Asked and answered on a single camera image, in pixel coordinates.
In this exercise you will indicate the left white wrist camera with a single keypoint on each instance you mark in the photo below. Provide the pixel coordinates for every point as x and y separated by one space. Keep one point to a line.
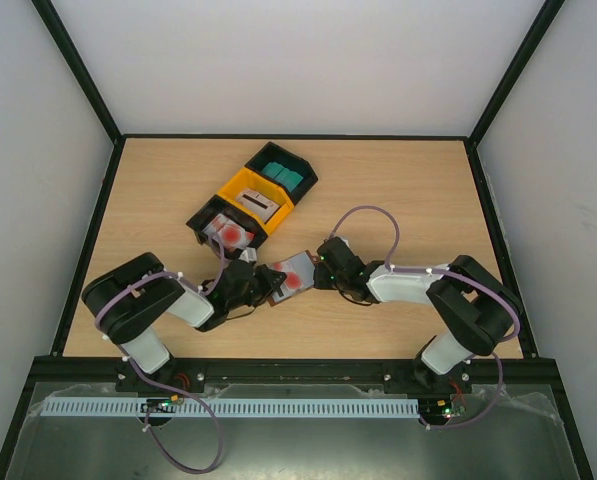
249 255

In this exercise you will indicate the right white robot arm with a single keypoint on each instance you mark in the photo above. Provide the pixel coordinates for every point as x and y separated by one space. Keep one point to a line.
479 312

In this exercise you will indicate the stack of white cards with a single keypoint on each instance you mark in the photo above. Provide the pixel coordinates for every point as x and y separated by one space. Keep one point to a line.
257 203

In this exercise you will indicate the black bin with teal cards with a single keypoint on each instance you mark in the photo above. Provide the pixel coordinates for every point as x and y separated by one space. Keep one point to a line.
271 152

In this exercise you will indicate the stack of teal cards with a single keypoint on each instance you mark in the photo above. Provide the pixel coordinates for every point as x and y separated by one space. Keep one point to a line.
282 175

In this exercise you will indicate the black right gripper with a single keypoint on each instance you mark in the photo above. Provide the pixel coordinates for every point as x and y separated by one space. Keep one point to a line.
321 273

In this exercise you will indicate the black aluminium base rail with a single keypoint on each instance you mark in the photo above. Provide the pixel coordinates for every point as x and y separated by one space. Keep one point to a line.
389 376

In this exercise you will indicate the black bin with red cards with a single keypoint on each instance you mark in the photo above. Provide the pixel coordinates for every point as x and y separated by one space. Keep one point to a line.
217 205

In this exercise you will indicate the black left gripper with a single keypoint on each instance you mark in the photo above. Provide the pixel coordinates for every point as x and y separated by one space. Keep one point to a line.
269 285

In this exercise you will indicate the stack of red-white cards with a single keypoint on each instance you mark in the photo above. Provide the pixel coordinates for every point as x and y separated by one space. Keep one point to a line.
231 235

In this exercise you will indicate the yellow plastic bin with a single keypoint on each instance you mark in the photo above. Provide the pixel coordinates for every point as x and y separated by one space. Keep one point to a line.
246 178

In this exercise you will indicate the light blue slotted cable duct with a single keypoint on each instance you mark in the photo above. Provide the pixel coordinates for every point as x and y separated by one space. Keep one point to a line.
233 408

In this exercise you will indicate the brown leather card holder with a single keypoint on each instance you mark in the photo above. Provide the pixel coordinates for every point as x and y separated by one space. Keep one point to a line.
304 256

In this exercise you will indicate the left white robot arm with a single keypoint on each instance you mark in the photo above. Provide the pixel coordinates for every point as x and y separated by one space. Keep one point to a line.
128 300

